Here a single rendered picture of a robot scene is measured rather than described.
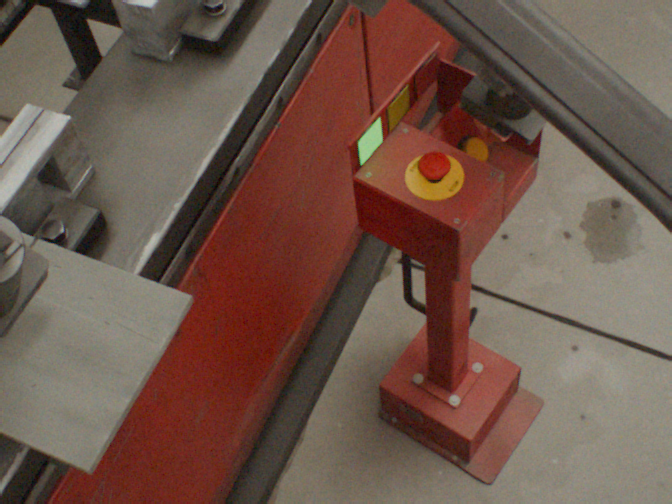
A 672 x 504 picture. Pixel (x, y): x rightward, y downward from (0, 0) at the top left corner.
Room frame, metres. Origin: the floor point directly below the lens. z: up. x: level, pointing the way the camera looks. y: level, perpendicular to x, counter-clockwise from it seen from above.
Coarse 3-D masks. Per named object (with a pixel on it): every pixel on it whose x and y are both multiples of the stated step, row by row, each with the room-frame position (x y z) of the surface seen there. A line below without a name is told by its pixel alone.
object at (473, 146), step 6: (474, 138) 0.80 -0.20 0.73; (462, 144) 0.80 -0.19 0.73; (468, 144) 0.79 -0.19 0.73; (474, 144) 0.79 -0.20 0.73; (480, 144) 0.79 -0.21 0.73; (462, 150) 0.79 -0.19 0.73; (468, 150) 0.78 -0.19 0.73; (474, 150) 0.78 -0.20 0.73; (480, 150) 0.79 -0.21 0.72; (486, 150) 0.79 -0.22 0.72; (474, 156) 0.78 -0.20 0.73; (480, 156) 0.78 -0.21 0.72; (486, 156) 0.78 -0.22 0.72
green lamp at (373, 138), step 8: (376, 120) 0.78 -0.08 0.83; (376, 128) 0.77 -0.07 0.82; (368, 136) 0.76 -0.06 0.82; (376, 136) 0.77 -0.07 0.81; (360, 144) 0.75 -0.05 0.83; (368, 144) 0.76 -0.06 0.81; (376, 144) 0.77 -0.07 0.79; (360, 152) 0.75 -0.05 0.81; (368, 152) 0.76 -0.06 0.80; (360, 160) 0.75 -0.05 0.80
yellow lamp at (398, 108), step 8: (408, 88) 0.82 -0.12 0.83; (400, 96) 0.81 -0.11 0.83; (408, 96) 0.82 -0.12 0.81; (392, 104) 0.80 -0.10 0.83; (400, 104) 0.81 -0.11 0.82; (408, 104) 0.82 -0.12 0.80; (392, 112) 0.80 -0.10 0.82; (400, 112) 0.81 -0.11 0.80; (392, 120) 0.80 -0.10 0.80; (392, 128) 0.79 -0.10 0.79
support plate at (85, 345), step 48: (48, 288) 0.51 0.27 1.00; (96, 288) 0.50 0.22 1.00; (144, 288) 0.49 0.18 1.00; (48, 336) 0.45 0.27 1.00; (96, 336) 0.45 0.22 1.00; (144, 336) 0.44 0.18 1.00; (0, 384) 0.41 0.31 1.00; (48, 384) 0.41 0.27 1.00; (96, 384) 0.40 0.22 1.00; (144, 384) 0.39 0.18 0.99; (0, 432) 0.37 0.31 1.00; (48, 432) 0.36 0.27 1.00; (96, 432) 0.35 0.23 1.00
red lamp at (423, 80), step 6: (432, 60) 0.86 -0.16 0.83; (426, 66) 0.85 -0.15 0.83; (432, 66) 0.86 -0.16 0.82; (420, 72) 0.84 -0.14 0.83; (426, 72) 0.85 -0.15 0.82; (432, 72) 0.86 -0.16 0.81; (420, 78) 0.84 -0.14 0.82; (426, 78) 0.85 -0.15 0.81; (432, 78) 0.86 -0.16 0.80; (420, 84) 0.84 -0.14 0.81; (426, 84) 0.85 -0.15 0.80; (420, 90) 0.84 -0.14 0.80
